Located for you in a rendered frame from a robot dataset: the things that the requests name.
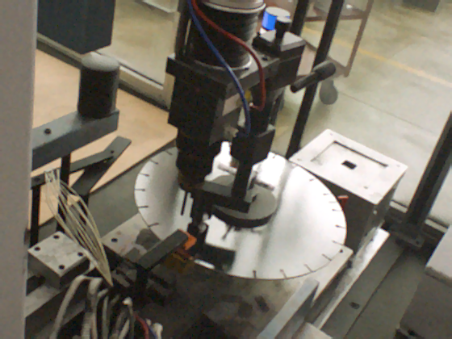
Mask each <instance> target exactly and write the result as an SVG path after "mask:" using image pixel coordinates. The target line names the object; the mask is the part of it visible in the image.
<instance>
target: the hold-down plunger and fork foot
mask: <svg viewBox="0 0 452 339"><path fill-rule="evenodd" d="M253 167H254V166H253ZM253 167H251V168H247V167H246V166H244V165H243V164H241V163H240V162H238V163H237V168H236V173H235V177H234V180H233V184H232V187H230V186H224V185H221V184H218V183H215V182H212V181H208V180H205V184H204V186H203V189H202V190H201V194H200V198H199V206H198V210H197V216H196V221H195V222H196V223H198V224H201V223H202V221H203V213H204V210H206V212H207V219H208V220H211V218H212V213H213V210H214V206H215V205H217V206H220V207H226V208H229V209H233V210H236V211H241V212H245V214H249V209H250V205H251V202H252V198H253V192H249V191H248V189H249V183H250V179H251V176H252V172H253ZM196 195H197V193H190V198H191V199H193V200H192V204H191V208H190V215H189V217H190V218H192V213H194V208H195V200H196Z"/></svg>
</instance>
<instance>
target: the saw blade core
mask: <svg viewBox="0 0 452 339"><path fill-rule="evenodd" d="M229 149H230V148H229V143H224V142H223V144H222V151H221V154H220V155H219V156H218V157H216V158H215V162H214V166H213V167H214V169H213V172H212V173H211V174H209V175H208V176H206V180H208V181H211V180H212V179H213V178H216V177H218V176H220V175H225V174H229V173H226V172H224V171H222V170H219V169H217V165H218V163H222V164H225V165H226V166H229V167H231V168H233V169H235V170H236V168H237V163H238V160H236V159H235V158H233V157H231V156H230V155H229ZM177 157H178V148H177V147H173V148H170V149H169V150H166V151H165V152H163V153H160V154H158V155H156V156H155V157H153V158H152V159H151V160H150V161H148V162H147V163H146V164H145V167H144V168H143V169H142V170H141V172H140V173H139V174H138V177H137V179H136V186H135V200H136V206H137V208H138V211H139V214H140V217H141V218H143V220H144V222H145V223H146V224H147V226H148V227H149V226H151V227H149V229H150V231H151V232H152V233H153V234H154V235H155V236H156V237H157V238H158V239H160V240H161V241H162V240H164V239H165V238H166V237H167V236H168V235H170V234H171V233H172V232H174V231H175V230H178V228H181V229H182V231H184V232H186V233H188V234H189V235H191V236H193V237H195V238H196V242H195V244H194V245H192V246H191V247H190V248H189V249H187V250H186V251H185V250H184V249H181V248H179V252H178V254H180V255H182V256H183V257H185V258H186V259H187V260H189V261H191V262H192V261H194V259H195V257H196V255H199V257H197V259H196V260H195V263H196V264H198V265H200V266H203V267H205V268H208V269H211V270H214V271H215V272H218V273H221V274H222V270H223V266H227V267H226V270H225V274H226V275H230V276H234V277H238V278H248V279H254V276H253V272H252V271H254V272H255V278H257V279H258V280H279V279H284V276H285V278H287V279H289V278H297V277H301V276H304V275H307V274H310V273H311V272H312V273H313V272H316V271H318V270H320V269H321V268H323V267H325V266H326V265H328V263H329V262H331V261H332V260H333V259H334V258H335V257H336V256H337V255H338V253H339V252H340V250H341V247H342V244H343V242H344V239H345V233H346V230H345V220H344V216H343V214H342V212H341V209H340V206H339V204H338V203H329V202H328V201H336V200H335V199H334V197H332V196H331V194H330V192H329V190H328V189H327V188H326V187H325V186H324V185H323V184H322V183H320V182H319V181H317V180H315V179H316V178H315V177H314V176H312V175H311V174H310V173H309V172H306V171H305V170H303V169H301V168H300V167H298V166H297V167H296V165H295V163H292V162H290V161H288V160H286V159H284V158H282V157H279V156H275V157H274V154H272V153H270V155H269V157H268V159H267V160H265V161H261V162H259V166H258V167H257V168H256V170H255V172H256V174H257V178H260V179H262V180H265V182H268V183H270V184H272V185H275V186H276V189H275V191H272V192H273V194H274V197H275V199H277V207H276V209H274V214H273V215H272V216H271V217H270V218H269V219H268V220H266V221H264V222H261V223H256V224H243V223H237V222H234V221H231V220H228V219H225V218H224V217H222V216H219V215H218V213H217V212H215V211H214V210H213V213H212V218H211V220H206V221H205V222H203V223H201V224H198V223H196V222H195V225H190V223H191V218H190V217H189V215H190V208H191V204H192V200H193V199H191V198H190V193H188V195H187V200H186V207H185V211H184V216H181V210H182V202H183V197H184V193H185V191H183V190H181V189H180V187H179V185H178V173H179V170H178V168H177V167H176V160H177ZM273 157H274V159H272V158H273ZM155 163H158V164H155ZM295 167H296V168H295ZM292 168H295V169H292ZM146 175H148V177H147V176H146ZM312 180H314V181H312ZM310 181H312V182H310ZM143 190H145V191H143ZM325 195H326V196H325ZM146 207H148V208H146ZM154 224H158V225H154ZM336 226H337V227H338V228H337V227H336ZM333 242H335V243H333ZM321 255H324V257H322V256H321ZM305 265H306V267H305ZM280 271H282V272H283V274H284V276H283V274H282V273H281V272H280Z"/></svg>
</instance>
